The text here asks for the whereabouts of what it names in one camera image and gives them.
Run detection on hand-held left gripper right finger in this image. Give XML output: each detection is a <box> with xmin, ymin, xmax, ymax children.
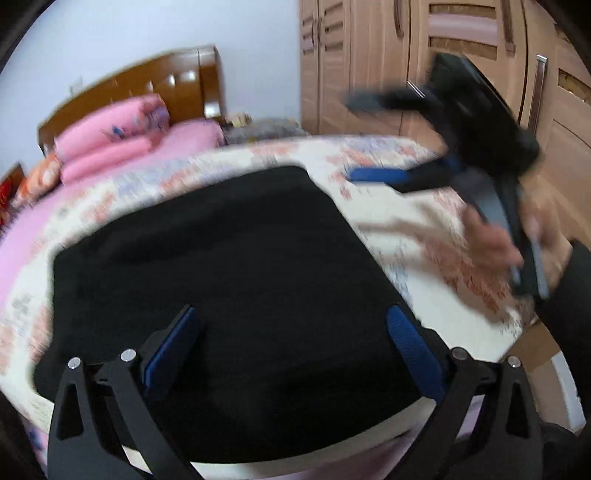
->
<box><xmin>385</xmin><ymin>305</ymin><xmax>543</xmax><ymax>480</ymax></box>

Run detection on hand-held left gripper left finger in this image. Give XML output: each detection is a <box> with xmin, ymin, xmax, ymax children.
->
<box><xmin>46</xmin><ymin>304</ymin><xmax>204</xmax><ymax>480</ymax></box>

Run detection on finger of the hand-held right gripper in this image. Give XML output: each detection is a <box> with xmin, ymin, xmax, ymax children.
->
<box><xmin>346</xmin><ymin>154</ymin><xmax>462</xmax><ymax>195</ymax></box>
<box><xmin>345</xmin><ymin>85</ymin><xmax>439</xmax><ymax>114</ymax></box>

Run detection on black pants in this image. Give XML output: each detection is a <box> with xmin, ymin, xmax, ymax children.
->
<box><xmin>34</xmin><ymin>166</ymin><xmax>437</xmax><ymax>464</ymax></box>

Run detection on person's right hand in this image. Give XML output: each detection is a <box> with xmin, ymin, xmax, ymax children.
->
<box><xmin>462</xmin><ymin>205</ymin><xmax>571</xmax><ymax>282</ymax></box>

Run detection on wooden wardrobe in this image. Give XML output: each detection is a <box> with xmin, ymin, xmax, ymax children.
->
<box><xmin>299</xmin><ymin>0</ymin><xmax>591</xmax><ymax>259</ymax></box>

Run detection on floral blanket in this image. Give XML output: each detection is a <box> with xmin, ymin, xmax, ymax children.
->
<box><xmin>0</xmin><ymin>134</ymin><xmax>536</xmax><ymax>435</ymax></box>

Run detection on cardboard box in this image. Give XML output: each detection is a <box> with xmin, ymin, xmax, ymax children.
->
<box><xmin>517</xmin><ymin>320</ymin><xmax>561</xmax><ymax>374</ymax></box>

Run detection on pink bedsheet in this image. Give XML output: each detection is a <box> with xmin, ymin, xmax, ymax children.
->
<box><xmin>0</xmin><ymin>119</ymin><xmax>485</xmax><ymax>480</ymax></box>

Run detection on orange patterned pillow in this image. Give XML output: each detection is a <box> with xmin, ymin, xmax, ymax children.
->
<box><xmin>11</xmin><ymin>152</ymin><xmax>63</xmax><ymax>208</ymax></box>

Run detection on pink folded quilt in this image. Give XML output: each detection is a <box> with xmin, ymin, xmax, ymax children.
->
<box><xmin>53</xmin><ymin>93</ymin><xmax>169</xmax><ymax>185</ymax></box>

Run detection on red patterned box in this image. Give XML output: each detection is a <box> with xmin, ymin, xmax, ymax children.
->
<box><xmin>0</xmin><ymin>161</ymin><xmax>26</xmax><ymax>222</ymax></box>

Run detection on wooden headboard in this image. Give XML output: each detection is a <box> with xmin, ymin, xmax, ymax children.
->
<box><xmin>38</xmin><ymin>45</ymin><xmax>227</xmax><ymax>158</ymax></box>

